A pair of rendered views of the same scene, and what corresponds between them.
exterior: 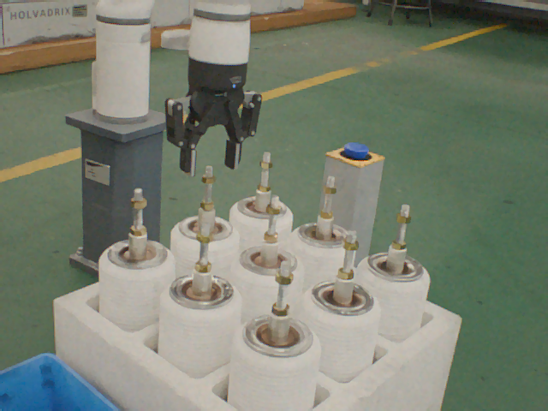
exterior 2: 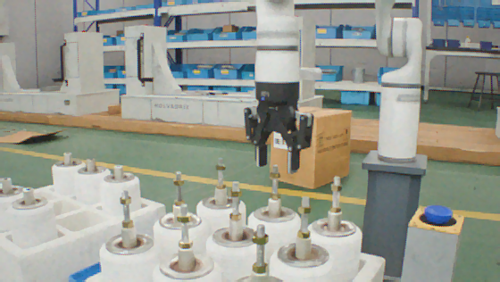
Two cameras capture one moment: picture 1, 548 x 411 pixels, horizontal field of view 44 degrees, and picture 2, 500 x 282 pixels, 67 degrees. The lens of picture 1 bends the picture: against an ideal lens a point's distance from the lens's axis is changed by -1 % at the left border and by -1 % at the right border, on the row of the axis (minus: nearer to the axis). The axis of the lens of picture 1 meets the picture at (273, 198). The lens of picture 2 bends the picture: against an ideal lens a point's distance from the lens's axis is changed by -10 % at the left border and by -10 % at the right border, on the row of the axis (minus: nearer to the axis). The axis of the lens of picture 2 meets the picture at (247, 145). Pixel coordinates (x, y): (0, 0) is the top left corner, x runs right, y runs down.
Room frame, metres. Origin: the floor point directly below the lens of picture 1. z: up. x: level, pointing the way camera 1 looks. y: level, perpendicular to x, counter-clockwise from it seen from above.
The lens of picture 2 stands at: (0.74, -0.61, 0.53)
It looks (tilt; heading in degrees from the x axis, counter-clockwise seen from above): 12 degrees down; 84
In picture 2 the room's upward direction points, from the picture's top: straight up
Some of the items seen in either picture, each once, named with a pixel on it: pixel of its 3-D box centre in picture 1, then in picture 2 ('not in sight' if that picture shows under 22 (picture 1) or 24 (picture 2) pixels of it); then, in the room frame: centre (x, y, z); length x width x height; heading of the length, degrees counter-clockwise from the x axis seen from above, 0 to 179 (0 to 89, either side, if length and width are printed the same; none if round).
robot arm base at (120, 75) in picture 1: (122, 69); (398, 123); (1.18, 0.29, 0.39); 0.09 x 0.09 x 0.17; 59
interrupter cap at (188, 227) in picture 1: (205, 229); (274, 214); (0.85, 0.09, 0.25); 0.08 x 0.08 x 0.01
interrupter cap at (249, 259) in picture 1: (268, 261); (236, 236); (0.78, 0.00, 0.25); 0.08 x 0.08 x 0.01
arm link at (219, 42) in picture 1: (211, 30); (284, 62); (0.87, 0.10, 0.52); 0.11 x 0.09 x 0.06; 41
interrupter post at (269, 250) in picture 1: (269, 252); (236, 229); (0.78, 0.00, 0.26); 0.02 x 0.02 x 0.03
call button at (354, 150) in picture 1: (355, 151); (437, 216); (1.05, -0.13, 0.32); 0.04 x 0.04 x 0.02
